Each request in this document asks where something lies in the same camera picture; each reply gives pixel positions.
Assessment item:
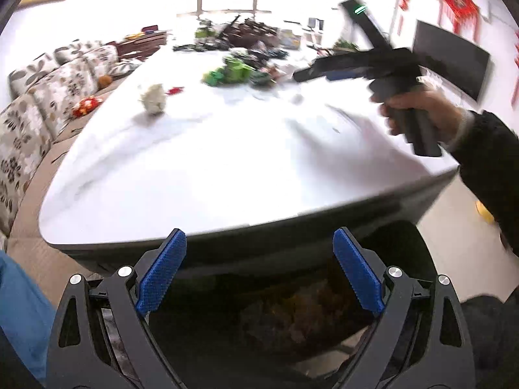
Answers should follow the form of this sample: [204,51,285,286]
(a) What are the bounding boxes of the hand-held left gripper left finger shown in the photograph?
[45,228,188,389]

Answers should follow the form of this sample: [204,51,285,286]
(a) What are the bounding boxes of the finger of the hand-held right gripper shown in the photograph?
[293,59,368,83]
[324,71,369,82]

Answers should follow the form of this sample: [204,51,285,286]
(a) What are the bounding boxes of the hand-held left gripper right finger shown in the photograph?
[332,227,475,389]

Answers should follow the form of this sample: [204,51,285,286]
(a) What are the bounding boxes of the black waste bin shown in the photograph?
[146,219,441,373]

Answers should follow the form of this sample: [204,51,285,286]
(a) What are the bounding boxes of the person's right forearm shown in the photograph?
[446,109,519,252]

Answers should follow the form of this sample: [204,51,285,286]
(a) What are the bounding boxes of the person's right hand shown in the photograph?
[370,88,474,150]

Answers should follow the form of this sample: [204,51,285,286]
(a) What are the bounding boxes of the white plastic jar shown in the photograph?
[280,28,303,48]

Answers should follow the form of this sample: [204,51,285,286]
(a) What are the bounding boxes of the black flat television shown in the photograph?
[411,20,491,102]

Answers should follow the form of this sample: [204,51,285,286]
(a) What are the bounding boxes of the black and green toy vehicle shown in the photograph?
[231,49,288,61]

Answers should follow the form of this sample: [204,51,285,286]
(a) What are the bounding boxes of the bowl of dark items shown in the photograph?
[221,16,280,49]

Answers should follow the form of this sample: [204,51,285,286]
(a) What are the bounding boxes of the wide red knot decoration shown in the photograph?
[438,0,489,35]

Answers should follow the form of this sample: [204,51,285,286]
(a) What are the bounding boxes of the green toy car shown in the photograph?
[203,57,256,87]

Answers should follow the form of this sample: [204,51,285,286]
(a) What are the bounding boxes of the black and green toy parts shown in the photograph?
[174,42,211,53]

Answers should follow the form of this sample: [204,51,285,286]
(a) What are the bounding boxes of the small yellow item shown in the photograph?
[475,203,495,224]

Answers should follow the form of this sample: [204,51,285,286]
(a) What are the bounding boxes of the dark cloth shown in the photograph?
[460,292,519,389]

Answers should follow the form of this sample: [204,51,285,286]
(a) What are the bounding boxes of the person's blue clothing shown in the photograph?
[0,251,57,379]

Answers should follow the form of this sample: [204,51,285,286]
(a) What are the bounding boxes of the beige sofa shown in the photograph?
[0,40,140,276]

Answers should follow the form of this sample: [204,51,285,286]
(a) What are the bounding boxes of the crumpled white paper ball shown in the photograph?
[139,84,168,115]

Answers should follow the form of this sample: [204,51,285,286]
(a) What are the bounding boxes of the dark wooden side table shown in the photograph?
[107,28,168,62]

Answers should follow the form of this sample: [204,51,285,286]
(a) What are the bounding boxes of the red plush toy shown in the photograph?
[72,95,102,117]

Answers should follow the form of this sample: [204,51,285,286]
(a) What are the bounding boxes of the small grey patterned pillow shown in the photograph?
[107,60,140,77]

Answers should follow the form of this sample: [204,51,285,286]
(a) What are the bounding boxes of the row of floral sofa cushions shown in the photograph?
[0,40,119,236]

